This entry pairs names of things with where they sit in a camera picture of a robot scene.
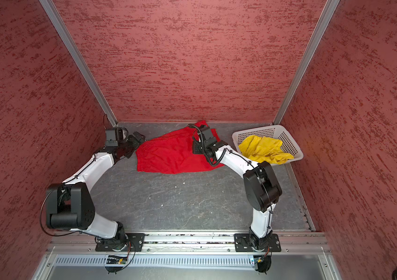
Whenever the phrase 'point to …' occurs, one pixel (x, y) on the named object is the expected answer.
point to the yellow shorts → (267, 149)
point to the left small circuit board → (115, 259)
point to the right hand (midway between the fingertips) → (194, 149)
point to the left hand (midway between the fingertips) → (141, 144)
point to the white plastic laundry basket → (277, 132)
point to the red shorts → (202, 123)
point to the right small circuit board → (260, 260)
